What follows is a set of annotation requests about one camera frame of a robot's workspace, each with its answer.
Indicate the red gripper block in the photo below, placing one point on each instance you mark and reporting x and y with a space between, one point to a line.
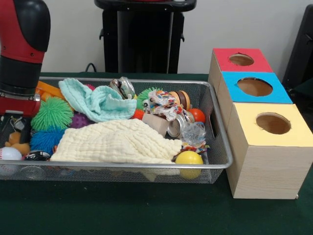
17 106

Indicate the large green spiky ball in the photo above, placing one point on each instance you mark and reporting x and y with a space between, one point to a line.
52 113

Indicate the cream muslin cloth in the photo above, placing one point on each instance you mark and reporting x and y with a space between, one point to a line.
115 142

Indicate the orange teddy bear toy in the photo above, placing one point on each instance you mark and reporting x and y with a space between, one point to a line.
14 140

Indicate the yellow ball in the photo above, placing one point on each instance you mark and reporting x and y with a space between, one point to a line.
189 159

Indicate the mint green cloth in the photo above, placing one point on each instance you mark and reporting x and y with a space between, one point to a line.
102 107

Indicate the brown striped burger toy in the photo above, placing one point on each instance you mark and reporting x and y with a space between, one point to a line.
182 98

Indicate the black stand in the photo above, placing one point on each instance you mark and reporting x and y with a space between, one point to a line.
300 49

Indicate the blue spiky ball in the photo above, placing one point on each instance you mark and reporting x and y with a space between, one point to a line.
44 142

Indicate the white baseball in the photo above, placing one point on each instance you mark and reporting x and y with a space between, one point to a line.
9 154

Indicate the orange plastic toy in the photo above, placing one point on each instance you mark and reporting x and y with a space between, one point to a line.
49 89

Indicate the red-orange ball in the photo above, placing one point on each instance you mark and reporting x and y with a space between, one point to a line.
197 115

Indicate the dark green tablecloth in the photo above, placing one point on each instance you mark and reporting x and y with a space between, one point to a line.
306 88
146 210

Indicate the wooden three-hole sorting box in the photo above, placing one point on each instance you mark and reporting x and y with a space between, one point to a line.
269 171

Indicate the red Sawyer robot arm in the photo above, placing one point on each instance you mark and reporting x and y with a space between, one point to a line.
19 73

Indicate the shallow clear mesh bin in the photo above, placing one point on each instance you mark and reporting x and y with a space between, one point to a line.
97 175

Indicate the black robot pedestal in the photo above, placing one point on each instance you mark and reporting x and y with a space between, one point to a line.
146 36

